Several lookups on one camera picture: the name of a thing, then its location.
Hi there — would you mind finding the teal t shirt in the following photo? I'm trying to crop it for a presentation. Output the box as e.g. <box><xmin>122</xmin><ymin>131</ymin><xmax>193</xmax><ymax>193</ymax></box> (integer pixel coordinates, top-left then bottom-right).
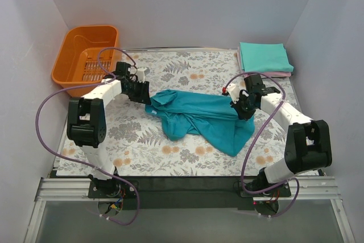
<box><xmin>145</xmin><ymin>89</ymin><xmax>255</xmax><ymax>156</ymax></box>

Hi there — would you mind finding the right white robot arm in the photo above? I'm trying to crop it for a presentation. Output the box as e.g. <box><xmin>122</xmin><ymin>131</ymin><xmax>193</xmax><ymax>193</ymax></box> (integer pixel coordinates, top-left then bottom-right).
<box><xmin>225</xmin><ymin>72</ymin><xmax>332</xmax><ymax>195</ymax></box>

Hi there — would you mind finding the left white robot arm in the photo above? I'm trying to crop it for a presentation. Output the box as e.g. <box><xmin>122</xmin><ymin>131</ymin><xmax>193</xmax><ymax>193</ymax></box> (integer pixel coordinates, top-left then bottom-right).
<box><xmin>67</xmin><ymin>62</ymin><xmax>151</xmax><ymax>197</ymax></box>

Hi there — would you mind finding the folded pink shirt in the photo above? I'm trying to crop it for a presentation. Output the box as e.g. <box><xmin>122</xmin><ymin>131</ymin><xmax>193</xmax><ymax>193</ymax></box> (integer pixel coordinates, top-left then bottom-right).
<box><xmin>237</xmin><ymin>46</ymin><xmax>292</xmax><ymax>77</ymax></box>

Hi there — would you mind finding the folded mint green shirt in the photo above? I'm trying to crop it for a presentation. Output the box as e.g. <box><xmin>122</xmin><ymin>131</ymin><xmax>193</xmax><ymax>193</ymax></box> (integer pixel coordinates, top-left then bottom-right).
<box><xmin>238</xmin><ymin>42</ymin><xmax>293</xmax><ymax>73</ymax></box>

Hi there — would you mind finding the floral table mat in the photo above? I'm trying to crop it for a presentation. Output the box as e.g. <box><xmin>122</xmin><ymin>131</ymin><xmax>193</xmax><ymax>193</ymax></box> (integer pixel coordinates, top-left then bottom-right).
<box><xmin>56</xmin><ymin>50</ymin><xmax>319</xmax><ymax>177</ymax></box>

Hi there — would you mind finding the orange plastic basket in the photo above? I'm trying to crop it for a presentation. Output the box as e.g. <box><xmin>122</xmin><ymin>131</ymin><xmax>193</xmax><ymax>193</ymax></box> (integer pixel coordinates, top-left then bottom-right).
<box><xmin>51</xmin><ymin>25</ymin><xmax>121</xmax><ymax>88</ymax></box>

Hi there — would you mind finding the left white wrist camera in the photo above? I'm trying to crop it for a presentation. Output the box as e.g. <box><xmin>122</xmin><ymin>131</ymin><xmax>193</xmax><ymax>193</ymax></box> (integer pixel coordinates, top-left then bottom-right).
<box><xmin>134</xmin><ymin>67</ymin><xmax>150</xmax><ymax>83</ymax></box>

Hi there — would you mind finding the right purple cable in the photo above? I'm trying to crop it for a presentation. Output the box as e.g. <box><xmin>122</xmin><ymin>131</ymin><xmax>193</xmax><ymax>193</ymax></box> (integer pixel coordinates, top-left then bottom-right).
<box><xmin>224</xmin><ymin>72</ymin><xmax>300</xmax><ymax>219</ymax></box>

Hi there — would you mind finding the purple cable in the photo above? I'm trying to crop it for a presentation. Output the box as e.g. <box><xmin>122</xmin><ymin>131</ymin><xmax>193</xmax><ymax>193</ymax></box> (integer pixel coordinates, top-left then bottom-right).
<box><xmin>224</xmin><ymin>72</ymin><xmax>300</xmax><ymax>219</ymax></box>
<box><xmin>35</xmin><ymin>47</ymin><xmax>142</xmax><ymax>226</ymax></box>

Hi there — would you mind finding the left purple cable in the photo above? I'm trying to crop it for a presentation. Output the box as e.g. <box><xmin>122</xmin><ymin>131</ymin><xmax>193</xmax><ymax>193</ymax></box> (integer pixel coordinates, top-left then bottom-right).
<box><xmin>35</xmin><ymin>47</ymin><xmax>142</xmax><ymax>226</ymax></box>

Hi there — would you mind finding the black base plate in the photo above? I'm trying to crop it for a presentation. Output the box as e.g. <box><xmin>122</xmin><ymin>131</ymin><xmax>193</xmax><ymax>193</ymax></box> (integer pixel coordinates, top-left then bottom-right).
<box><xmin>87</xmin><ymin>176</ymin><xmax>292</xmax><ymax>211</ymax></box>

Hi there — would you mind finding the aluminium frame rail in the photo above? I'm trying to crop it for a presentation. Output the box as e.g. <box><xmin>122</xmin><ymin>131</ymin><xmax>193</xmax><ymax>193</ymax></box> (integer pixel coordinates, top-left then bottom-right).
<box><xmin>26</xmin><ymin>176</ymin><xmax>355</xmax><ymax>242</ymax></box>

